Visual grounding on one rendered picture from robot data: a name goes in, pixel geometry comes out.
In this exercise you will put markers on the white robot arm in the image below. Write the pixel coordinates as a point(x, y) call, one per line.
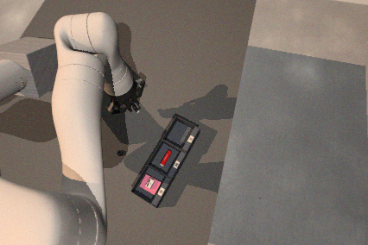
point(76, 215)

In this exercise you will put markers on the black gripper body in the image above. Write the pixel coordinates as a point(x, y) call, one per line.
point(117, 100)

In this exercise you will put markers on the dark grey rack of three bins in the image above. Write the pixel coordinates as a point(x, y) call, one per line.
point(179, 139)

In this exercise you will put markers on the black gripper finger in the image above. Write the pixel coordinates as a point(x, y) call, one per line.
point(135, 96)
point(115, 109)

